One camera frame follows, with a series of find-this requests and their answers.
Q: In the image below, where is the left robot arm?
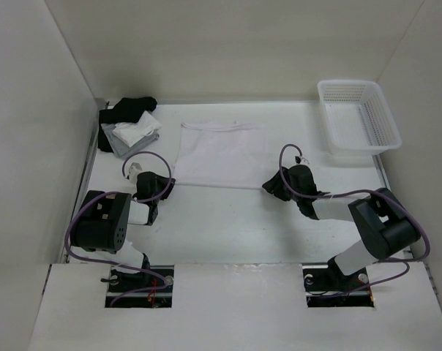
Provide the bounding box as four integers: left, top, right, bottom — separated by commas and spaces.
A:
67, 171, 176, 292

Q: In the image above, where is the white plastic basket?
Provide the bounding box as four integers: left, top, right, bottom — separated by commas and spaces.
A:
317, 80, 402, 156

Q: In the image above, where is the grey folded tank top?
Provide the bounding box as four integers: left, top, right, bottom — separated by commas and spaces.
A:
101, 124, 160, 159

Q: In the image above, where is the metal rail right edge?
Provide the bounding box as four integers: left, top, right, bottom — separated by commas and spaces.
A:
372, 155, 393, 191

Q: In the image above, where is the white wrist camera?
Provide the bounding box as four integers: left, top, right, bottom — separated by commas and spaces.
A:
295, 155, 310, 165
127, 162, 143, 184

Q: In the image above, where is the white tank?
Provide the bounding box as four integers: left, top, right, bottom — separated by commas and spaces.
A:
173, 122, 275, 189
112, 111, 162, 147

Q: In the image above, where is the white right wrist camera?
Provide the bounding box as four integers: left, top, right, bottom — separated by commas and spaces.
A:
295, 155, 310, 165

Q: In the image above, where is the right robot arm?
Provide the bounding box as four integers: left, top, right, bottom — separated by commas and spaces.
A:
262, 165, 422, 290

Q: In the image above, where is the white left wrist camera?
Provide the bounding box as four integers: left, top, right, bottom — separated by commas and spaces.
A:
127, 162, 143, 184

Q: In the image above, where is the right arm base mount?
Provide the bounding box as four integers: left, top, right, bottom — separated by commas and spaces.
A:
302, 265, 374, 308

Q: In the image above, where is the metal rail left edge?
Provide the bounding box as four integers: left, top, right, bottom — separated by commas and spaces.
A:
59, 97, 111, 264

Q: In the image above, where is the metal rail edge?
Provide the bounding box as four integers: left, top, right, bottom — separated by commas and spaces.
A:
372, 155, 393, 191
59, 97, 111, 264

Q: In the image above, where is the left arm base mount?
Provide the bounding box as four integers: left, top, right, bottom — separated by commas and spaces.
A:
100, 265, 175, 309

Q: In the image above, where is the white folded tank top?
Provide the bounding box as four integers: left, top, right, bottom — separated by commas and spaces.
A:
112, 111, 162, 147

